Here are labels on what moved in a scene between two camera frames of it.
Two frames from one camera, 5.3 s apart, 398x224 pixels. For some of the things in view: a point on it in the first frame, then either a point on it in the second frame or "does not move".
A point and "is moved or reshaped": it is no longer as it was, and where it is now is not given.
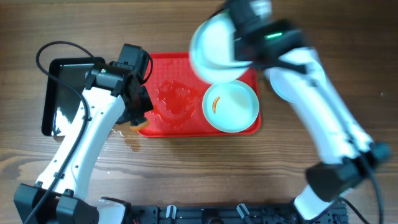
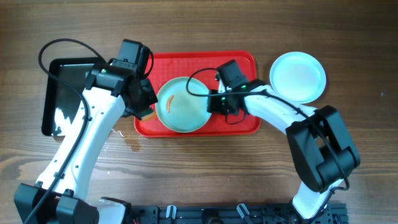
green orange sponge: x=142 y=123 -> x=148 y=117
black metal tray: x=64 y=81 does not move
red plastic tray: x=178 y=93 does not move
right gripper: x=244 y=10 -> x=214 y=105
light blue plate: x=212 y=49 is moved or reshaped
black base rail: x=229 y=214 does not move
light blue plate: x=232 y=107 is moved or reshaped
